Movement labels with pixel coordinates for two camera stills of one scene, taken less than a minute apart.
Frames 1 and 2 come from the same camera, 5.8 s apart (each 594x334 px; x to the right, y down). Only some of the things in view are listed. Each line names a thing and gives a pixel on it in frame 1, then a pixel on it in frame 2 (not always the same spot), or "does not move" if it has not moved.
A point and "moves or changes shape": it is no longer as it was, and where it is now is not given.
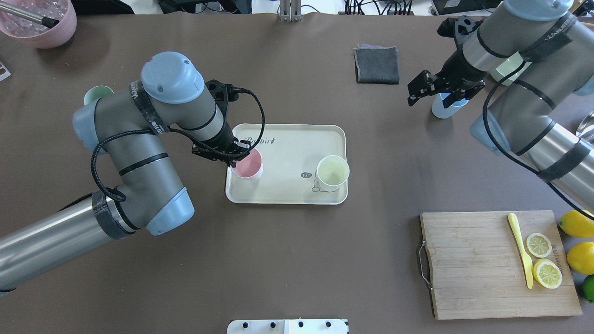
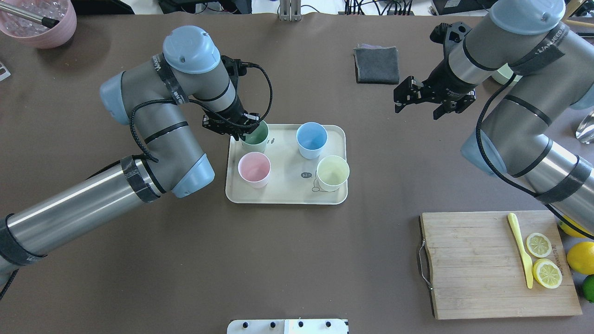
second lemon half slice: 547,273 does not move
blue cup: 438,110 moves or changes shape
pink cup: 251,166 moves or changes shape
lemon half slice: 539,245 does not move
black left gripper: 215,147 -> 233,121
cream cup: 332,172 does not move
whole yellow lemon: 575,223 does not move
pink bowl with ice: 35,35 does not move
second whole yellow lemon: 580,257 does not move
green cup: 96,93 -> 256,142
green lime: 588,287 does not move
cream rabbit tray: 290,154 does not move
